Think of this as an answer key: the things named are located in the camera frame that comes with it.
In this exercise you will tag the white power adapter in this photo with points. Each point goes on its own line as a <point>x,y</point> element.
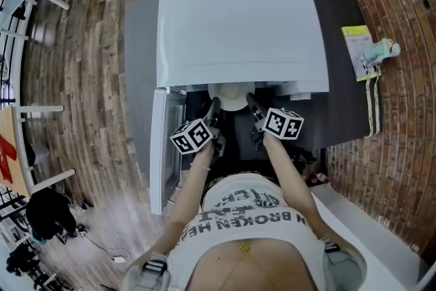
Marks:
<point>119,259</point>

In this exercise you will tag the red shirt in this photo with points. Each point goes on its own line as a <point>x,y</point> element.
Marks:
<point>5,156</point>

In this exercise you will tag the person's right forearm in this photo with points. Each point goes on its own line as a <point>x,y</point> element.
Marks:
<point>289,177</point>

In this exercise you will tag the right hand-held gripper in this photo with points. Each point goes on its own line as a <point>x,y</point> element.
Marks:
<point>282,124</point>

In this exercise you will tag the black table with white legs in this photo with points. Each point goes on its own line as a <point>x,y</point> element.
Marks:
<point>340,112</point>

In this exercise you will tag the wooden table with white legs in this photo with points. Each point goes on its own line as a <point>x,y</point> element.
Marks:
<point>8,119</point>

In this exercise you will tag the pale green plush toy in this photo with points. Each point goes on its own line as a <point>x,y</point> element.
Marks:
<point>381,49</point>

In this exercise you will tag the white tabletop panel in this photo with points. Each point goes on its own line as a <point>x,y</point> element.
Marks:
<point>374,248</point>

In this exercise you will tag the yellow-green booklet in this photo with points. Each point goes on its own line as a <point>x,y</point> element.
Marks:
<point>354,44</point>

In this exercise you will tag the pale yellowish round object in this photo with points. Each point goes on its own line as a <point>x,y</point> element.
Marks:
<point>232,92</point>

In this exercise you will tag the red and white bottle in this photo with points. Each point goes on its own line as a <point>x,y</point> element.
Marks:
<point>320,177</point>

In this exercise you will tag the person's left forearm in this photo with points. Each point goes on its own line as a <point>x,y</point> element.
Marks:
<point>192,187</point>

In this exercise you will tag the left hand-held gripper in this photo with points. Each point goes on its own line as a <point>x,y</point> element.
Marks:
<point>190,138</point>

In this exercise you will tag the white round plate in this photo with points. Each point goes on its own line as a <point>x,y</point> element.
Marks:
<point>233,105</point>

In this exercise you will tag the person's white printed t-shirt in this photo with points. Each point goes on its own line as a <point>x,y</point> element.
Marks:
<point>245,218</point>

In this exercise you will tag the white microwave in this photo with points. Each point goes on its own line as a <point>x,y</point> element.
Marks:
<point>238,37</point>

